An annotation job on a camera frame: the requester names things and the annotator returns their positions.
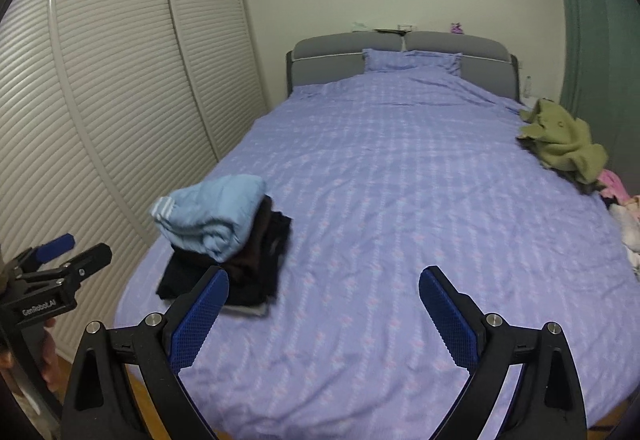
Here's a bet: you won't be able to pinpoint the folded brown garment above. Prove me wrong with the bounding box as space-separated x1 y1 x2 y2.
220 195 293 281

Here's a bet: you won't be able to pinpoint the pink garment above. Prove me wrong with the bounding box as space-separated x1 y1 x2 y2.
597 169 630 201

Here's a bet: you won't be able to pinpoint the green fleece garment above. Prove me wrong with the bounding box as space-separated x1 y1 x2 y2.
516 98 608 186

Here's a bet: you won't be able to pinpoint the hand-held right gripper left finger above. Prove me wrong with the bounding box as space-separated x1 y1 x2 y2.
60 265 231 440

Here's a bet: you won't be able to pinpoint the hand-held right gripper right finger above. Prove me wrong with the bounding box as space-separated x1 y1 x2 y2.
418 265 587 440

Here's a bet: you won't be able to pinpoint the folded black garment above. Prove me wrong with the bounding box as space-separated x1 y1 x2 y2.
156 215 293 306

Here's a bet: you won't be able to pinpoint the pink cloth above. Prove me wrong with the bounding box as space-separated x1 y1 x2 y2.
42 327 63 393

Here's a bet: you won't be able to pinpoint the bed with purple duvet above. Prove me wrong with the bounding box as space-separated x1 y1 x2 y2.
114 49 640 428

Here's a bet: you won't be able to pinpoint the light blue padded pants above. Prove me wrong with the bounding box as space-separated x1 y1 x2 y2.
151 174 267 263

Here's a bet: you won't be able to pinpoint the white and grey garment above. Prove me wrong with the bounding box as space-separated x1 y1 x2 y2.
607 203 640 273

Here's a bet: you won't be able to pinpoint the white louvered wardrobe doors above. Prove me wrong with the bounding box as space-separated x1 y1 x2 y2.
0 0 268 356

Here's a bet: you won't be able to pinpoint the folded grey garment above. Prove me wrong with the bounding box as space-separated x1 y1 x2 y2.
220 303 268 318

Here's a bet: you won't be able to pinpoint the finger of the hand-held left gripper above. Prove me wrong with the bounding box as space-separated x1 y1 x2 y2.
22 243 113 290
15 234 76 271

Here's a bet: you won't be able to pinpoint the purple striped pillow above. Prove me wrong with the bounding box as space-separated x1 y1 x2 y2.
362 48 463 75

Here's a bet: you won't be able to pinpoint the green curtain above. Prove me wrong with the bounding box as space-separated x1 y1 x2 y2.
545 0 640 121

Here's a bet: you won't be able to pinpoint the grey padded headboard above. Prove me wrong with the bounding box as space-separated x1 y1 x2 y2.
286 31 521 101

